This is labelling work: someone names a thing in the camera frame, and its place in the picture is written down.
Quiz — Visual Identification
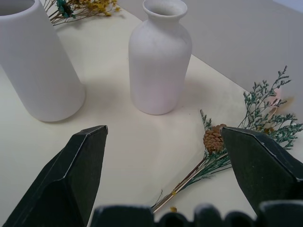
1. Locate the white cylindrical vase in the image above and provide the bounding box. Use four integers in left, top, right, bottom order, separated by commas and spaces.
0, 0, 86, 122

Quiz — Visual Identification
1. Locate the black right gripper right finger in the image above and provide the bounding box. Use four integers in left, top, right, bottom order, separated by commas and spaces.
220, 126, 303, 217

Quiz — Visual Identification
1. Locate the dried bouquet with pine cone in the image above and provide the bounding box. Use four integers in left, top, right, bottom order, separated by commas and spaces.
151, 65, 303, 214

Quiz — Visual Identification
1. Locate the white bottle-shaped vase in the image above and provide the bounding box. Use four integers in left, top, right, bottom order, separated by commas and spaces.
128, 0, 193, 115

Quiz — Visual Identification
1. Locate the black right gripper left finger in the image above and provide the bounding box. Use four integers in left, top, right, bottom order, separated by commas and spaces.
1, 125, 109, 227

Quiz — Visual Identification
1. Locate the dried yellow flower bouquet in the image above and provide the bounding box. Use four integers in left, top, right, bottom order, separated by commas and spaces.
42, 0, 124, 26

